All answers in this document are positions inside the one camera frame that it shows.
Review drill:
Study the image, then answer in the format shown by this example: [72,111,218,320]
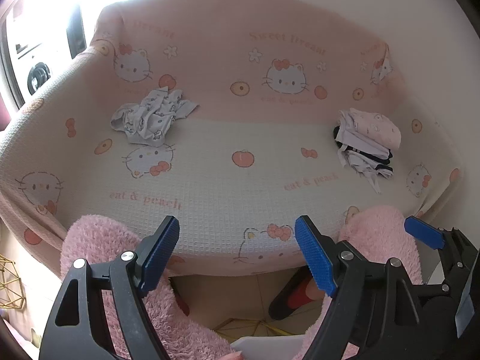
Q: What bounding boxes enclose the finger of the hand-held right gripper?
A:
[404,215,480,271]
[416,266,480,340]

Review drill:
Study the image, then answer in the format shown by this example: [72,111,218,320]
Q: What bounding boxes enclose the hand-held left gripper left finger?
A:
[39,215,181,360]

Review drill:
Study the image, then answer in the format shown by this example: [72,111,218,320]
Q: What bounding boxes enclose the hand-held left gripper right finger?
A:
[294,215,460,360]

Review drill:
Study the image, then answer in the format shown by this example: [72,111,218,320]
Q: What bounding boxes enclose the white cartoon print pants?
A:
[110,87,198,147]

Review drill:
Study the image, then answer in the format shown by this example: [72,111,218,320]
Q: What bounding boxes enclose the person's right leg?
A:
[300,205,424,360]

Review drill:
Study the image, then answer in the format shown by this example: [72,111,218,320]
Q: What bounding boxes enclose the person's leg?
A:
[300,205,424,360]
[60,214,235,360]

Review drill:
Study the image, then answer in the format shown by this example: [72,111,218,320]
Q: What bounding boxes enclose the black red slipper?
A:
[268,268,327,321]

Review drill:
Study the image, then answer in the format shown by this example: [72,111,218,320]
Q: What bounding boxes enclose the person's left leg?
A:
[60,214,235,360]

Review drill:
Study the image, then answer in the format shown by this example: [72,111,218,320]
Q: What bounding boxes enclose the dark striped folded garment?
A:
[333,125,394,176]

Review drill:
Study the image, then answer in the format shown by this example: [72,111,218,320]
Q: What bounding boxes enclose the white flat sheet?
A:
[230,332,312,360]

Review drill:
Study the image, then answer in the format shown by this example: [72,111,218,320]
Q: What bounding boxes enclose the pink cat print blanket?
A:
[0,0,464,278]

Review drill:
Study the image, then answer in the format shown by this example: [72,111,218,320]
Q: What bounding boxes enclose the pink dotted folded garment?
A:
[350,108,402,151]

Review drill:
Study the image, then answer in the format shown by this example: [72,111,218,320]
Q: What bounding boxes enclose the white appliance with round knob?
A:
[0,4,53,106]

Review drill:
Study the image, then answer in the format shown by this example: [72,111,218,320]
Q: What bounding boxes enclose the gold wire geometric basket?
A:
[215,317,297,337]
[0,254,28,313]

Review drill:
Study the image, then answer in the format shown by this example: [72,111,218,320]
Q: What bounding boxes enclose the dark window frame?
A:
[65,4,89,60]

